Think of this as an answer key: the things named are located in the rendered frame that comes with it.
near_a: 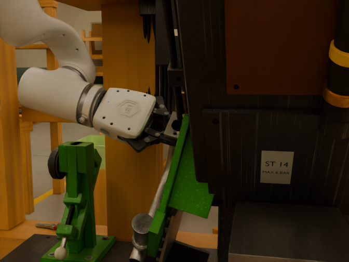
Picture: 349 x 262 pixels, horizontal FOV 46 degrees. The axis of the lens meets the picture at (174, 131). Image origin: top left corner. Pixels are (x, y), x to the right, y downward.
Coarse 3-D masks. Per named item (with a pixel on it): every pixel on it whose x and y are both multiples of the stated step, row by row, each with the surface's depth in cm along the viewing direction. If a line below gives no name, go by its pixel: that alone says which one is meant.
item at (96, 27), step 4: (92, 24) 1109; (96, 24) 1106; (100, 24) 1104; (92, 28) 1110; (96, 28) 1108; (100, 28) 1105; (92, 32) 1112; (96, 32) 1110; (100, 32) 1107; (92, 36) 1114; (96, 36) 1112; (100, 36) 1109; (92, 44) 1117; (96, 44) 1115; (100, 44) 1112; (96, 48) 1117; (100, 48) 1114; (96, 52) 1118; (100, 52) 1116
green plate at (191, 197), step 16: (176, 144) 67; (176, 160) 67; (192, 160) 68; (176, 176) 69; (192, 176) 68; (176, 192) 69; (192, 192) 69; (208, 192) 68; (160, 208) 69; (176, 208) 70; (192, 208) 69; (208, 208) 69
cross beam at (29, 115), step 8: (184, 104) 113; (24, 112) 122; (32, 112) 122; (40, 112) 121; (184, 112) 113; (24, 120) 123; (32, 120) 122; (40, 120) 122; (48, 120) 121; (56, 120) 121; (64, 120) 120
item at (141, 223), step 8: (136, 216) 71; (144, 216) 71; (136, 224) 70; (144, 224) 70; (136, 232) 70; (144, 232) 70; (136, 240) 73; (144, 240) 72; (136, 248) 75; (144, 248) 74
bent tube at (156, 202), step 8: (176, 112) 79; (176, 120) 79; (168, 128) 77; (176, 128) 81; (168, 136) 77; (176, 136) 76; (168, 152) 85; (168, 160) 86; (168, 168) 86; (160, 184) 86; (160, 192) 84; (160, 200) 83; (152, 208) 82; (152, 216) 81; (136, 256) 76; (144, 256) 77
